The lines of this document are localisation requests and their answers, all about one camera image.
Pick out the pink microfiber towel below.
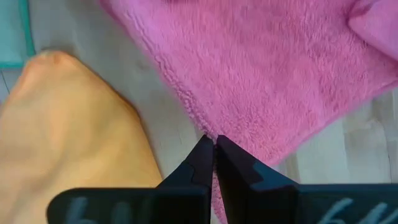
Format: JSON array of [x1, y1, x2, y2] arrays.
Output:
[[98, 0, 398, 224]]

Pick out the sage green microfiber towel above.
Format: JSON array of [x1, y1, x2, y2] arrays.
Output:
[[0, 0, 35, 69]]

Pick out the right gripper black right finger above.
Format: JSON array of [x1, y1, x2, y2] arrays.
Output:
[[216, 134, 398, 224]]

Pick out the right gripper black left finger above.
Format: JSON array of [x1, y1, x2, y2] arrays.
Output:
[[46, 134, 215, 224]]

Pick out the orange microfiber towel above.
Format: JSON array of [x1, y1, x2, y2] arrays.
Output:
[[0, 50, 163, 224]]

